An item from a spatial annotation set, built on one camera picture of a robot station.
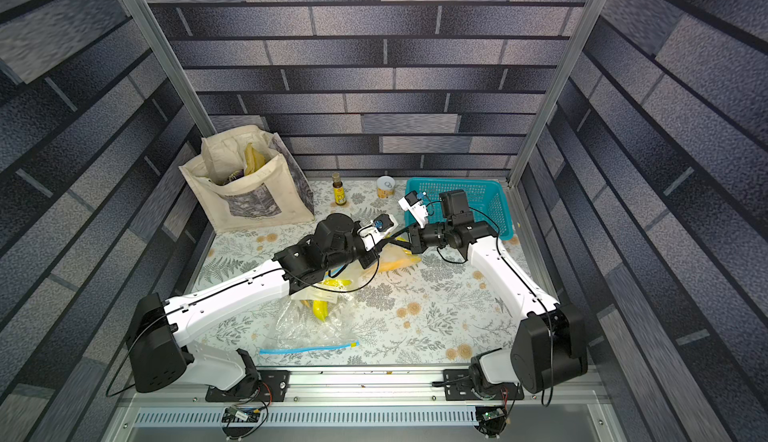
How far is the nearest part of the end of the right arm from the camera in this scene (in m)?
0.59

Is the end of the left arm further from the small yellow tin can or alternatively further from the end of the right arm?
the small yellow tin can

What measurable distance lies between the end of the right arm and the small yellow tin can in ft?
1.37

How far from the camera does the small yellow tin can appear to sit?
113cm

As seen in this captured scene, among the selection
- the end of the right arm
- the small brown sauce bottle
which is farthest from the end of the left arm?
the small brown sauce bottle
